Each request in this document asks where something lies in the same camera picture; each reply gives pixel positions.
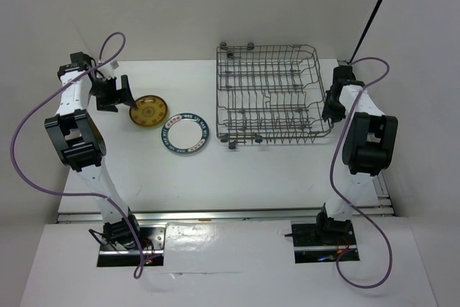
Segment grey wire dish rack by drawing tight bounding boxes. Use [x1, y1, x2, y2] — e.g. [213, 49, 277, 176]
[216, 42, 334, 150]

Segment yellow patterned plate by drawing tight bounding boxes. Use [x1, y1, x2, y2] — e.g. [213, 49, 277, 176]
[129, 95, 169, 128]

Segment white plate teal rim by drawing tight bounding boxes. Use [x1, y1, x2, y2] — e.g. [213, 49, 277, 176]
[161, 113, 210, 156]

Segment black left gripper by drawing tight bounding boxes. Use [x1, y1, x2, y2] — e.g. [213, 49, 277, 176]
[88, 74, 136, 113]

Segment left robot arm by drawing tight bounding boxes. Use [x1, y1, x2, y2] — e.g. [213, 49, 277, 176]
[45, 52, 142, 249]

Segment right side aluminium rail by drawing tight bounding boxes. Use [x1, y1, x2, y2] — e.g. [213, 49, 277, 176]
[373, 174, 392, 208]

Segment aluminium table edge rail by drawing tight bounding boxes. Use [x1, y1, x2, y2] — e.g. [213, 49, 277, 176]
[57, 205, 395, 224]

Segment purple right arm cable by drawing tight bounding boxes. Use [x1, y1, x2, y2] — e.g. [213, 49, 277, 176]
[329, 56, 392, 289]

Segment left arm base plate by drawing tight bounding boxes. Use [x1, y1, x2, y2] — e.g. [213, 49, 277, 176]
[90, 225, 166, 267]

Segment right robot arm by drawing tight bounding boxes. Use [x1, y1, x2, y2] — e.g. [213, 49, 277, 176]
[313, 65, 398, 245]

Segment black corner pole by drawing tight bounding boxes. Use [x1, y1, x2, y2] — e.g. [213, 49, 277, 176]
[346, 0, 383, 65]

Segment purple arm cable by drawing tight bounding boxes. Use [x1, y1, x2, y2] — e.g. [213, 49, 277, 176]
[11, 32, 154, 280]
[329, 56, 392, 289]

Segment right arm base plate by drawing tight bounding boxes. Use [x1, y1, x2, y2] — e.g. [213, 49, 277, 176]
[284, 223, 360, 264]

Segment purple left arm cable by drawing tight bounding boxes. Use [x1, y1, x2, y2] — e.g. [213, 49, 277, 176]
[11, 32, 154, 280]

